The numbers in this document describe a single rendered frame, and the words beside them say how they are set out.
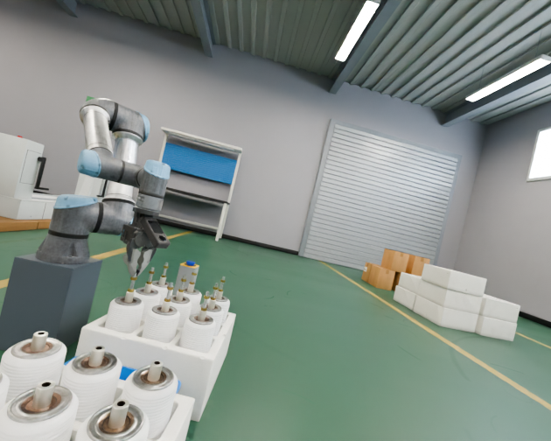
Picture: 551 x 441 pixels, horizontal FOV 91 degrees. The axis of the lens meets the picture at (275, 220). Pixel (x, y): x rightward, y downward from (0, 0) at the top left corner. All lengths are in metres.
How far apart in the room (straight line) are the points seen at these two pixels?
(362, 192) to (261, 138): 2.53
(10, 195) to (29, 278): 2.24
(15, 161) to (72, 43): 4.66
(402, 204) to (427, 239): 0.99
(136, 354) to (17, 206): 2.57
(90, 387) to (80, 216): 0.63
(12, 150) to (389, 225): 6.16
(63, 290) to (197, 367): 0.51
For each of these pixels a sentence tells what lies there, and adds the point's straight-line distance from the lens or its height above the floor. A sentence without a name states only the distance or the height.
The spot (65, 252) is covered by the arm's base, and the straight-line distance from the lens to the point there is 1.14.
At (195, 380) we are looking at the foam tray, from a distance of 0.91.
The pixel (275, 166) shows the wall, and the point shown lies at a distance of 5.99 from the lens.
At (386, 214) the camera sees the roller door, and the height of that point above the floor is 1.34.
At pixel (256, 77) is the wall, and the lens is 6.58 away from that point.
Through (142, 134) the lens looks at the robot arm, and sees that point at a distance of 1.33.
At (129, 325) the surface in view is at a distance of 0.98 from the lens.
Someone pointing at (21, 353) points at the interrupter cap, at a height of 0.25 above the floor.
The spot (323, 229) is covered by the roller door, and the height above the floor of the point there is 0.68.
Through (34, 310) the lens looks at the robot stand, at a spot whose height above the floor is 0.15.
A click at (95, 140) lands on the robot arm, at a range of 1.06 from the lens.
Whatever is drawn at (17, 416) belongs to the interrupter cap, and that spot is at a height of 0.25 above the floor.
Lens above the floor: 0.60
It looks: level
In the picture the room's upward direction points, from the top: 14 degrees clockwise
